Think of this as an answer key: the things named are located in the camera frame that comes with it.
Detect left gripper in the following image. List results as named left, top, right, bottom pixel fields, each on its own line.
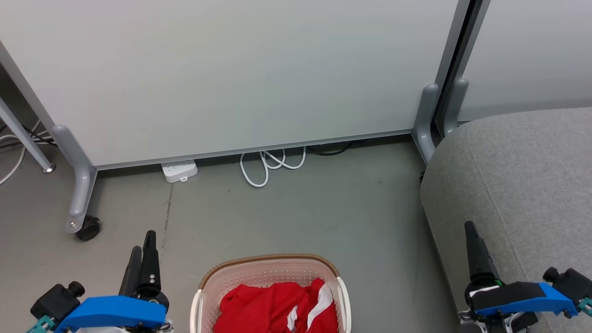
left=76, top=230, right=174, bottom=333

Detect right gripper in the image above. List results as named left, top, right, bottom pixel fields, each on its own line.
left=458, top=221, right=540, bottom=333

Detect plain red garment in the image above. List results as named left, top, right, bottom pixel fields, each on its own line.
left=213, top=282, right=308, bottom=333

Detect red garment with white panel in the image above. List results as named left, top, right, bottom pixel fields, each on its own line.
left=286, top=277, right=341, bottom=333

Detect grey fabric sofa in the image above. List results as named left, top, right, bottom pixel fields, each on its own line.
left=420, top=107, right=592, bottom=333

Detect black caster wheel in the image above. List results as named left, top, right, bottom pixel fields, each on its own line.
left=75, top=216, right=102, bottom=242

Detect grey partition foot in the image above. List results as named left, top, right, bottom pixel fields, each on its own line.
left=51, top=124, right=98, bottom=234
left=443, top=78, right=469, bottom=138
left=413, top=83, right=439, bottom=165

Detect white power strip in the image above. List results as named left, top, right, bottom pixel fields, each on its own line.
left=160, top=160, right=199, bottom=184

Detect white plastic laundry basket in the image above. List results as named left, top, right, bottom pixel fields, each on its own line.
left=190, top=253, right=352, bottom=333

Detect grey metal table leg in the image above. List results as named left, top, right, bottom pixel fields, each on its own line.
left=0, top=96, right=56, bottom=174

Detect wide white partition panel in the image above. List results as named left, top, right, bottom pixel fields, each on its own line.
left=0, top=0, right=471, bottom=170

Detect coiled white cable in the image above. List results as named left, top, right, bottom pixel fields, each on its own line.
left=239, top=146, right=307, bottom=188

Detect thin white cable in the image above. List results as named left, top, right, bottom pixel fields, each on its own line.
left=0, top=120, right=43, bottom=186

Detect thin black cable bundle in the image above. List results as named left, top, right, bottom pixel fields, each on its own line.
left=0, top=123, right=57, bottom=149

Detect black floor cable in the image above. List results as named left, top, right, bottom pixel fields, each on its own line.
left=307, top=141, right=357, bottom=157

